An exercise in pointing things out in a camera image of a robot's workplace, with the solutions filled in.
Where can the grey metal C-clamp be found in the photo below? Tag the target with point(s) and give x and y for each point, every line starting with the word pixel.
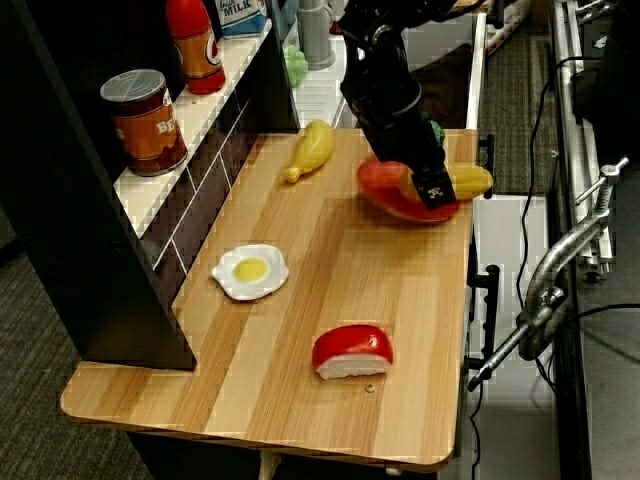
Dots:
pixel 552 270

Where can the green toy broccoli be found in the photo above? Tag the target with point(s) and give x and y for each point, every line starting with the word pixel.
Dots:
pixel 440 134

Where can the red plastic plate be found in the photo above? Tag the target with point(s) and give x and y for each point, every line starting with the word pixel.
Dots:
pixel 382 187

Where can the yellow toy corn cob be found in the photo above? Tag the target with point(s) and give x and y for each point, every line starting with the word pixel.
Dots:
pixel 472 181

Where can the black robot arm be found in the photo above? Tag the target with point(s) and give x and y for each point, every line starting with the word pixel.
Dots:
pixel 380 50

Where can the aluminium frame rail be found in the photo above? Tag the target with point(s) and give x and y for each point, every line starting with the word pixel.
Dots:
pixel 575 125

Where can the yellow toy chicken drumstick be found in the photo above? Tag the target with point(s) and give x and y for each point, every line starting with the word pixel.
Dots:
pixel 312 149

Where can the toy fried egg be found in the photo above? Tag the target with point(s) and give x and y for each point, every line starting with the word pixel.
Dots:
pixel 250 271

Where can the red toy sushi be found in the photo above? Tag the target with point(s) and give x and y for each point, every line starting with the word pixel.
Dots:
pixel 352 347

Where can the red toy ketchup bottle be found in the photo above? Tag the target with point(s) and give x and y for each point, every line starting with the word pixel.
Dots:
pixel 197 45

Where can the light green toy grapes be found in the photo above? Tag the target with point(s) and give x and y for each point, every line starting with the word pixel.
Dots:
pixel 295 62

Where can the black toy kitchen shelf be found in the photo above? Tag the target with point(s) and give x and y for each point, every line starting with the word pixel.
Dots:
pixel 75 225

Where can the toy beans can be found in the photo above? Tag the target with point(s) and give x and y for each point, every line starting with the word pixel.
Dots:
pixel 142 125

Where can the dark brown cloth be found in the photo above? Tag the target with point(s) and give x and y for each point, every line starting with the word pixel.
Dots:
pixel 447 85

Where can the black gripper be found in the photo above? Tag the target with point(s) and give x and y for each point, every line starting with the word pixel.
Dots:
pixel 405 137

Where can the blue toy milk carton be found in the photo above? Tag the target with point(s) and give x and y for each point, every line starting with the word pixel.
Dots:
pixel 242 15

